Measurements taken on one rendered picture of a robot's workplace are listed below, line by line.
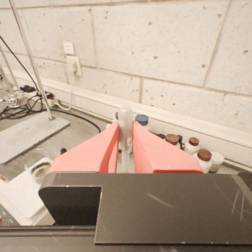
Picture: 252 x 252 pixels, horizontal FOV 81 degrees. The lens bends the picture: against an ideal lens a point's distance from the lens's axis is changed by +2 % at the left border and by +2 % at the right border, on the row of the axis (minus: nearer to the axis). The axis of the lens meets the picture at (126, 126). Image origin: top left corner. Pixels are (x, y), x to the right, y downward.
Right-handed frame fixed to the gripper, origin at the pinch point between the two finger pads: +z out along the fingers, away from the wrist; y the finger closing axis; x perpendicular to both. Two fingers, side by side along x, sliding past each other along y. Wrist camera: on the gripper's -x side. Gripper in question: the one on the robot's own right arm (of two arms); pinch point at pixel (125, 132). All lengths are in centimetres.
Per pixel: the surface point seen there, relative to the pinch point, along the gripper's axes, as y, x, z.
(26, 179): 23.9, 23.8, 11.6
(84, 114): 22, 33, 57
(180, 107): -20.6, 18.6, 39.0
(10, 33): 68, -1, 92
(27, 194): 21.6, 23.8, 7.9
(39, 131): 37, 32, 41
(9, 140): 47, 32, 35
